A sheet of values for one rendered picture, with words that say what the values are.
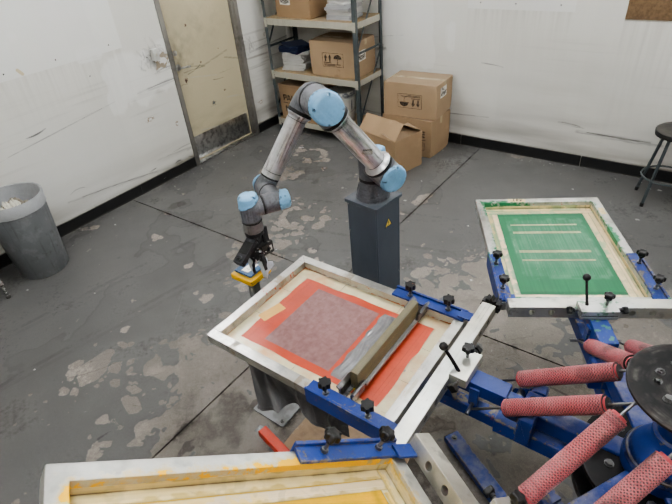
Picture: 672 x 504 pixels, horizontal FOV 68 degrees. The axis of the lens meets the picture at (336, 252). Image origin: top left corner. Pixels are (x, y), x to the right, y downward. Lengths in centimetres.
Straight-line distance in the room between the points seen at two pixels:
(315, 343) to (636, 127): 395
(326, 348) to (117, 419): 166
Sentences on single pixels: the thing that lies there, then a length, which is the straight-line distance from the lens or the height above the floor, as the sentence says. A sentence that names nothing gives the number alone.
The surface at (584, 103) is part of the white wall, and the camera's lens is 520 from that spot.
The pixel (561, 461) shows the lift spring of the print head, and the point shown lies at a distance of 137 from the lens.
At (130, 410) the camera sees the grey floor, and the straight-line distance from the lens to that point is 321.
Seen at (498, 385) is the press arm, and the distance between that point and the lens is 165.
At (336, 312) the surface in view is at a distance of 199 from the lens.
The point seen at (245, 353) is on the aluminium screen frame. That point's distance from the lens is 185.
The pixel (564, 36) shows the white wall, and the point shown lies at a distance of 510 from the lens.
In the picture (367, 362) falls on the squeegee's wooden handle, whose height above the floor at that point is 106.
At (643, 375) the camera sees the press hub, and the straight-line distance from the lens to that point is 142.
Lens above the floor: 229
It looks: 35 degrees down
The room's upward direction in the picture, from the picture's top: 5 degrees counter-clockwise
